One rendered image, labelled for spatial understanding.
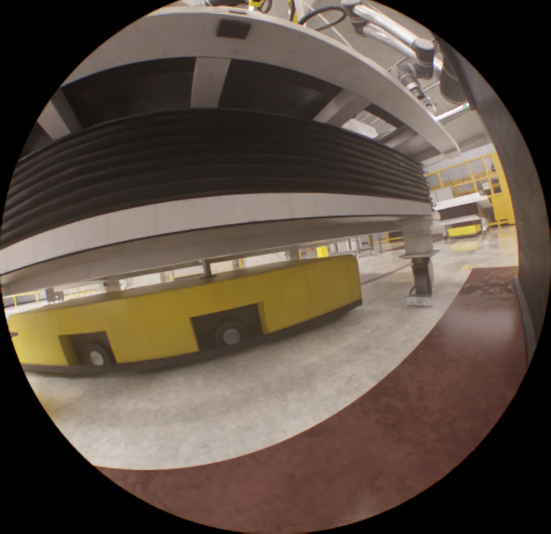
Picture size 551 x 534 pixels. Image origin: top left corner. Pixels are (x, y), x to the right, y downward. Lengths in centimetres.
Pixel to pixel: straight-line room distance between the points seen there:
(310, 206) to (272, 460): 45
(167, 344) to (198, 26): 80
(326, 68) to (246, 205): 44
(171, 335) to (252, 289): 30
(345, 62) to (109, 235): 64
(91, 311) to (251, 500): 63
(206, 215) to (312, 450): 41
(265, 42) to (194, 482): 81
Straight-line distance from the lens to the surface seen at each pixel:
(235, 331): 69
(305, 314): 72
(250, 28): 49
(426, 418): 41
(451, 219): 519
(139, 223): 32
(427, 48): 128
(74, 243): 37
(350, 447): 36
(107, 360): 82
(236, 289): 61
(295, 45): 53
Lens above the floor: 31
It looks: 1 degrees down
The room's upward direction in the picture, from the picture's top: 10 degrees counter-clockwise
